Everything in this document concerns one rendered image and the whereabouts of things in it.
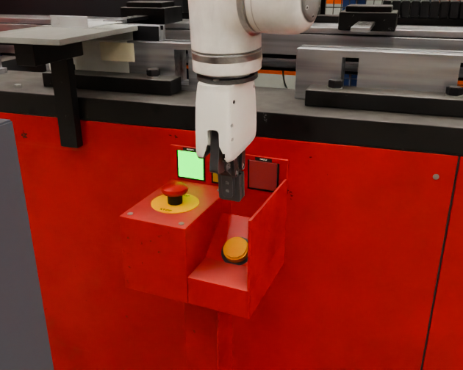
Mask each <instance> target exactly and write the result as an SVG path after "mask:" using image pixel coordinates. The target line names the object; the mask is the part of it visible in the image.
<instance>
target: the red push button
mask: <svg viewBox="0 0 463 370"><path fill-rule="evenodd" d="M187 190H188V188H187V185H186V184H183V183H182V182H178V181H173V182H169V183H166V184H164V185H163V186H162V188H161V192H162V193H163V195H165V196H168V204H169V205H172V206H177V205H180V204H182V195H185V194H186V193H187Z"/></svg>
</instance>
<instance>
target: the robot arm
mask: <svg viewBox="0 0 463 370"><path fill-rule="evenodd" d="M320 3H321V0H188V8H189V19H190V40H191V51H192V63H193V71H194V72H196V73H197V80H199V83H198V86H197V92H196V102H195V145H196V154H197V157H198V158H199V159H203V158H205V157H206V156H207V155H208V154H210V160H209V171H210V172H211V173H217V174H218V190H219V198H220V199H223V200H231V201H236V202H240V201H241V200H242V198H243V197H244V196H245V177H244V171H242V170H244V168H245V149H246V148H247V147H248V146H249V145H250V144H251V142H252V141H253V140H254V137H255V136H256V94H255V85H254V80H255V79H257V77H258V70H260V69H261V67H262V33H268V34H278V35H296V34H300V33H302V32H305V31H306V30H307V29H309V28H310V27H311V25H312V24H313V23H314V21H315V19H316V17H317V14H318V11H319V9H320Z"/></svg>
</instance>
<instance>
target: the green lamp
mask: <svg viewBox="0 0 463 370"><path fill-rule="evenodd" d="M178 161H179V176H181V177H187V178H195V179H201V180H203V179H204V163H203V159H199V158H198V157H197V154H196V153H194V152H188V151H183V150H178Z"/></svg>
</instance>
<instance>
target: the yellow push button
mask: <svg viewBox="0 0 463 370"><path fill-rule="evenodd" d="M223 253H224V255H225V257H226V259H227V260H229V261H230V262H233V263H238V262H241V261H243V260H245V259H246V258H247V257H248V243H247V241H246V240H244V239H243V238H241V237H233V238H230V239H229V240H228V241H227V242H226V243H225V244H224V246H223Z"/></svg>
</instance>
